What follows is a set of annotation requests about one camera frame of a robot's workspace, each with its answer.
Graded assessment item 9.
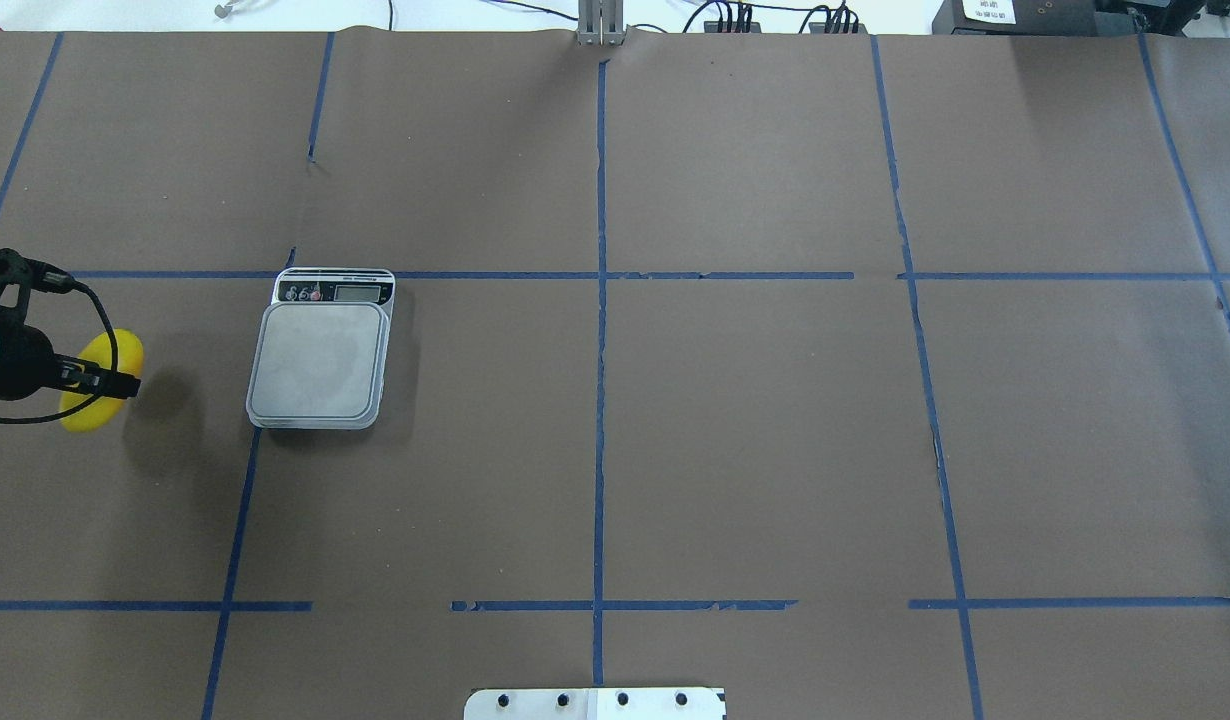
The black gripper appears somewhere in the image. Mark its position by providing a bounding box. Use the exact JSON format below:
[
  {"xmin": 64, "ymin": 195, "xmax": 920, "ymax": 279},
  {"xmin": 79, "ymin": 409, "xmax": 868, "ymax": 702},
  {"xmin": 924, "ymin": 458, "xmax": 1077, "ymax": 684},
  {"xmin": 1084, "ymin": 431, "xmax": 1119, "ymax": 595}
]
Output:
[{"xmin": 0, "ymin": 249, "xmax": 141, "ymax": 401}]

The yellow mango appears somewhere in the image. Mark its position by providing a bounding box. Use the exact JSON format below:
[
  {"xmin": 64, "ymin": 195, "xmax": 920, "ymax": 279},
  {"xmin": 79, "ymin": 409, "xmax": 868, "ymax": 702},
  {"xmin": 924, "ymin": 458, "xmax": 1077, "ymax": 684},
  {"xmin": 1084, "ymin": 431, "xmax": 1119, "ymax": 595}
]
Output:
[{"xmin": 59, "ymin": 329, "xmax": 145, "ymax": 433}]

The silver digital kitchen scale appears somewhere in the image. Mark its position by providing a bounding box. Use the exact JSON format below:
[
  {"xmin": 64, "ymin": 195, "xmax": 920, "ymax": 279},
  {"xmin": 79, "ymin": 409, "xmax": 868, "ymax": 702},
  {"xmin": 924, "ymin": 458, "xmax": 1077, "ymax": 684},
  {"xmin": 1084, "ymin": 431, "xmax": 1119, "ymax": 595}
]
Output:
[{"xmin": 245, "ymin": 266, "xmax": 396, "ymax": 430}]

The white metal mounting plate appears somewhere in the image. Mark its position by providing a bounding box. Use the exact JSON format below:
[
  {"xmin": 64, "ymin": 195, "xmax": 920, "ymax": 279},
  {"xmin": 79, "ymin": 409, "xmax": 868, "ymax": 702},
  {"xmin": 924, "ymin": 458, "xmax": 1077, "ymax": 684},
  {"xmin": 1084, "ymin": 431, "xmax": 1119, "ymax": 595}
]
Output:
[{"xmin": 462, "ymin": 687, "xmax": 728, "ymax": 719}]

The brown paper table cover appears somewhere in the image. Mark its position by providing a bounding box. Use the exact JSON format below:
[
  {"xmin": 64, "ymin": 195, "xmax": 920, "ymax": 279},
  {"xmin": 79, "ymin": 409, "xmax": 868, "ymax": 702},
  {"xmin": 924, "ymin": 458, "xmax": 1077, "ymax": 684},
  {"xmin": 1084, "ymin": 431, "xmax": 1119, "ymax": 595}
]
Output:
[{"xmin": 0, "ymin": 28, "xmax": 1230, "ymax": 719}]

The black box with label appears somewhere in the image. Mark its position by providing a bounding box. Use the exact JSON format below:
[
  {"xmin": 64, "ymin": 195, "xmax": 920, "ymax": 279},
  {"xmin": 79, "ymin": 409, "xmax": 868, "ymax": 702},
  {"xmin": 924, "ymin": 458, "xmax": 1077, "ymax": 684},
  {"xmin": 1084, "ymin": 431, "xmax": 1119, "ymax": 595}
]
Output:
[{"xmin": 930, "ymin": 1, "xmax": 1139, "ymax": 37}]

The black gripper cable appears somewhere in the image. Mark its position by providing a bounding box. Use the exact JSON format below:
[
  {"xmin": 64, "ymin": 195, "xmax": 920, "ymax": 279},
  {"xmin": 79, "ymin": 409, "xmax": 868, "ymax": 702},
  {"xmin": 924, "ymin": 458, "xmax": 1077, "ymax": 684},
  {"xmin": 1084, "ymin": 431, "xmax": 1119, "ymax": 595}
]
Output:
[{"xmin": 0, "ymin": 262, "xmax": 121, "ymax": 425}]

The grey metal clamp bracket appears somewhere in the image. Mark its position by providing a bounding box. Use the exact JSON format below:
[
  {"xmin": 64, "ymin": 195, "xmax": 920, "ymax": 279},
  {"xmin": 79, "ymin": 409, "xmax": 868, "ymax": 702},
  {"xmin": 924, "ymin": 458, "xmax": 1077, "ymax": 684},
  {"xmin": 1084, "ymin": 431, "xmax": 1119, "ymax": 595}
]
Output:
[{"xmin": 577, "ymin": 0, "xmax": 629, "ymax": 47}]

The black cable bundle left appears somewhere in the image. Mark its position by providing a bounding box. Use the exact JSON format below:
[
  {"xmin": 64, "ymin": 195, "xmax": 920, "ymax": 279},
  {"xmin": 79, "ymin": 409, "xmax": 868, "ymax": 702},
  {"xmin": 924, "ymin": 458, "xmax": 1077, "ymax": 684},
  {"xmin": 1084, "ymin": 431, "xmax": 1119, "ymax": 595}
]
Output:
[{"xmin": 683, "ymin": 0, "xmax": 768, "ymax": 34}]

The black cable bundle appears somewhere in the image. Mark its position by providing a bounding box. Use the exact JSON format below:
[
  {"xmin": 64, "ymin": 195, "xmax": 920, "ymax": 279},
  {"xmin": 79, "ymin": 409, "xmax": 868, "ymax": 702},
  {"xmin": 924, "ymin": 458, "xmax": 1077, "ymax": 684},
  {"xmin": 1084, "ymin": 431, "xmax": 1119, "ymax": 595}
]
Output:
[
  {"xmin": 809, "ymin": 2, "xmax": 868, "ymax": 36},
  {"xmin": 683, "ymin": 0, "xmax": 768, "ymax": 34}
]

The black cable bundle right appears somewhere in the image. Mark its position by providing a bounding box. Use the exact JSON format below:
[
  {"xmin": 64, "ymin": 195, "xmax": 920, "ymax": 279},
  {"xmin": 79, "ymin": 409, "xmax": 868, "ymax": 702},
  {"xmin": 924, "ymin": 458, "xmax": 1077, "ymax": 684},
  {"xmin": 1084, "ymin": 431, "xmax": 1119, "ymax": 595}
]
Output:
[{"xmin": 809, "ymin": 2, "xmax": 868, "ymax": 36}]

